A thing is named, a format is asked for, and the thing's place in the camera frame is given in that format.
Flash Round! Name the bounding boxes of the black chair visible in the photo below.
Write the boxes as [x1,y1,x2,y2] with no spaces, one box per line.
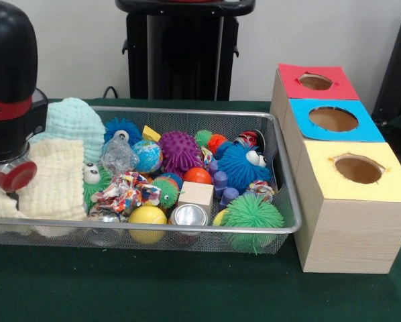
[371,7,401,131]

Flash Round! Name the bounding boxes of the pale wooden cube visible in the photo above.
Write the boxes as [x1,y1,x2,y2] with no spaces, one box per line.
[178,181,215,217]

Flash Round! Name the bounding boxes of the small silver can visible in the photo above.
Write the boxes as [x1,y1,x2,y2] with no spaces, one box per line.
[169,204,209,235]

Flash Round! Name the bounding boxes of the mint green cloth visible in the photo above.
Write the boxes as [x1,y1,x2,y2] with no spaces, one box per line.
[28,98,106,164]

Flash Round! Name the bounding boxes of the shallow wire mesh bin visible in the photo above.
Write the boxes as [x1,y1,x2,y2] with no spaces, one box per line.
[0,103,302,254]

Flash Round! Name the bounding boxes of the plain green spiky ball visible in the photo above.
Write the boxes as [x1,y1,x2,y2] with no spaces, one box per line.
[222,193,285,254]

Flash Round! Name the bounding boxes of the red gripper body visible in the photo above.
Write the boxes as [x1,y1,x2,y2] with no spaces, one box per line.
[0,161,38,195]

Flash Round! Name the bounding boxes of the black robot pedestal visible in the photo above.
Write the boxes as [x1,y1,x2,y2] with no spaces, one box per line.
[115,0,256,101]

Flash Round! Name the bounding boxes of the blue globe ball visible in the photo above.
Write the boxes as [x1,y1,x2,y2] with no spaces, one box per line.
[131,140,164,174]

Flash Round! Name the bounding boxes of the pale yellow cloth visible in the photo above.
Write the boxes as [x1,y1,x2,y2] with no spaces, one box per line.
[0,138,87,222]

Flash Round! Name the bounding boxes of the dark blue spiky ball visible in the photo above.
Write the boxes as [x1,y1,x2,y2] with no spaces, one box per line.
[217,144,272,194]

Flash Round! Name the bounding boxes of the colourful patterned cloth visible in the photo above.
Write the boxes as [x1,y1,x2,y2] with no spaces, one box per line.
[92,172,162,217]

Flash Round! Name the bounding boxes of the yellow ball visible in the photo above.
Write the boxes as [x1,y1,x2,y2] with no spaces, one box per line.
[128,205,168,245]

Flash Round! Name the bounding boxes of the small green orange spiky ball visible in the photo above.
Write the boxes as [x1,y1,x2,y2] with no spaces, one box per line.
[152,176,181,209]

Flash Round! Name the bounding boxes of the wooden box three holes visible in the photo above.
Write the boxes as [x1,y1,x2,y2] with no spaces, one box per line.
[270,64,401,274]

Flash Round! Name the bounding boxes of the purple spiky toy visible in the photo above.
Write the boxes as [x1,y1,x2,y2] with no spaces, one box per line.
[158,131,203,174]

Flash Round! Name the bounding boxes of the green spiky ball with eyes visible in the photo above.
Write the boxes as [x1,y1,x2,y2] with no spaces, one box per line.
[82,162,114,210]

